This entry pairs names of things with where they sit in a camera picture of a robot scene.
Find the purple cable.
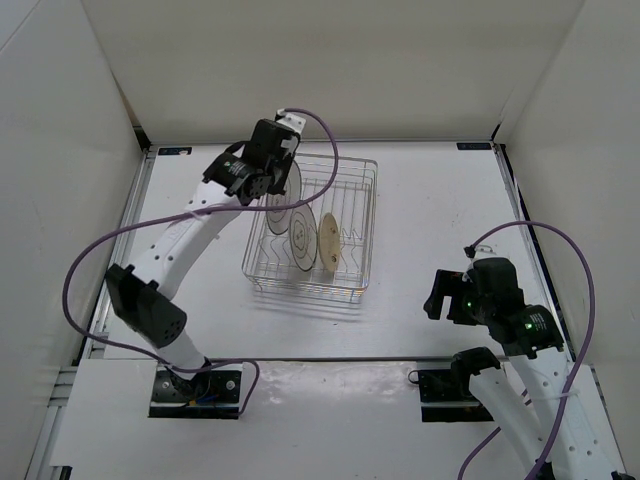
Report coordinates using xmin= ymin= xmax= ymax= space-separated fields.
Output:
xmin=458 ymin=220 xmax=598 ymax=480
xmin=62 ymin=106 xmax=340 ymax=419

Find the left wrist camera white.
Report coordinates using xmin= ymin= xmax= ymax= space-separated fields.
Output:
xmin=274 ymin=109 xmax=306 ymax=150

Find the blue label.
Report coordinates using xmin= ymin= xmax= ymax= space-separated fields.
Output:
xmin=456 ymin=142 xmax=492 ymax=151
xmin=157 ymin=147 xmax=192 ymax=156

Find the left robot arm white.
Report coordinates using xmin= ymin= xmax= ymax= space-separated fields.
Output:
xmin=106 ymin=113 xmax=306 ymax=400

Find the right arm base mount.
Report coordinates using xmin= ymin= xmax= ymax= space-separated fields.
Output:
xmin=407 ymin=369 xmax=493 ymax=423

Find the aluminium table edge rail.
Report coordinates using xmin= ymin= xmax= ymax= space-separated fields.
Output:
xmin=75 ymin=148 xmax=155 ymax=365

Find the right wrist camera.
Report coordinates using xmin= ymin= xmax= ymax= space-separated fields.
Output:
xmin=463 ymin=244 xmax=498 ymax=282

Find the beige wooden plate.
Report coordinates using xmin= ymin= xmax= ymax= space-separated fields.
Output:
xmin=318 ymin=213 xmax=341 ymax=273

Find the white plate green rim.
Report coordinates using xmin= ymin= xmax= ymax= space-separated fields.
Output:
xmin=288 ymin=205 xmax=318 ymax=272
xmin=266 ymin=161 xmax=302 ymax=235

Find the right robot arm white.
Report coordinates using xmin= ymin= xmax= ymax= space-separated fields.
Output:
xmin=423 ymin=257 xmax=628 ymax=479

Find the wire dish rack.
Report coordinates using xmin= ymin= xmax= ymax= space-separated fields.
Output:
xmin=242 ymin=154 xmax=378 ymax=303

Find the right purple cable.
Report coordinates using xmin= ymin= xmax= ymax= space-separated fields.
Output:
xmin=458 ymin=220 xmax=598 ymax=480

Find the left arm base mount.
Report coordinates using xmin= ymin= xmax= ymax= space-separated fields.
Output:
xmin=148 ymin=365 xmax=243 ymax=420

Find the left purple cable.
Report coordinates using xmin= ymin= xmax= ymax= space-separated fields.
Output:
xmin=62 ymin=106 xmax=340 ymax=419

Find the blue label right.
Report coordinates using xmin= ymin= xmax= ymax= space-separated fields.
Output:
xmin=456 ymin=142 xmax=492 ymax=151

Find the blue label left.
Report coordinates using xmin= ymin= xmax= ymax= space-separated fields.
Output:
xmin=157 ymin=147 xmax=192 ymax=156

